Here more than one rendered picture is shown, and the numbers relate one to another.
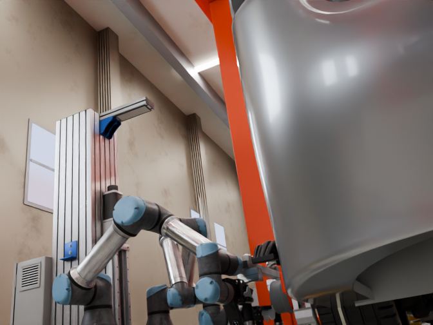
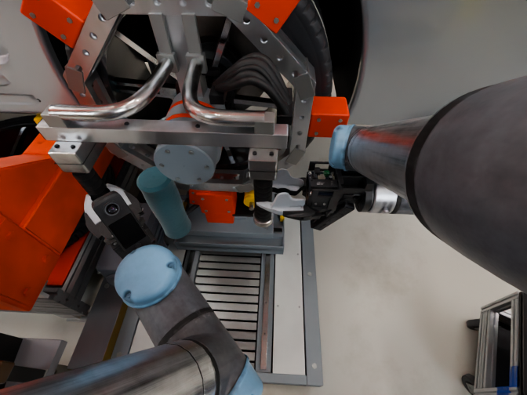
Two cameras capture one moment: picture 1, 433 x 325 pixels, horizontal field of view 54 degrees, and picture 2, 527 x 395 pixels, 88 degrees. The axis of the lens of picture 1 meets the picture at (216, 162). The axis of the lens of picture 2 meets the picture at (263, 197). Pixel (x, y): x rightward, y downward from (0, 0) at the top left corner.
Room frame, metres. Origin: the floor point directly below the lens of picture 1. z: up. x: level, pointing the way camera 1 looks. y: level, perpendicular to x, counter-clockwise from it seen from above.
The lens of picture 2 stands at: (1.82, 0.27, 1.27)
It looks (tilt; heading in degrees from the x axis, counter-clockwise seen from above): 53 degrees down; 250
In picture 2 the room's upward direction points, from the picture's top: straight up
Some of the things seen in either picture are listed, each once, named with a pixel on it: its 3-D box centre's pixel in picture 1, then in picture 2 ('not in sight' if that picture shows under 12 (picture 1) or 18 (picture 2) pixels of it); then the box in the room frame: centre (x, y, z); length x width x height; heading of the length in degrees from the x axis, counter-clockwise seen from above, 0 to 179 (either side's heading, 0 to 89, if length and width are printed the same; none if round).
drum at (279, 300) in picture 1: (299, 293); (194, 133); (1.80, -0.25, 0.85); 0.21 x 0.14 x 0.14; 67
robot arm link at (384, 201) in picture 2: (221, 293); (376, 195); (1.50, 0.05, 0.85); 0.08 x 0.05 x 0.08; 68
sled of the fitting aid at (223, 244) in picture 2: not in sight; (233, 215); (1.71, -0.48, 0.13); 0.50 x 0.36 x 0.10; 157
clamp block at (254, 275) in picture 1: (249, 275); (263, 152); (1.70, -0.06, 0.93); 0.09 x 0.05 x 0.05; 67
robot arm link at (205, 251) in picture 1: (211, 260); not in sight; (1.45, 0.06, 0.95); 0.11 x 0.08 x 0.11; 151
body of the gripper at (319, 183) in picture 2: (230, 292); (336, 190); (1.58, 0.01, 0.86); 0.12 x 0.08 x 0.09; 158
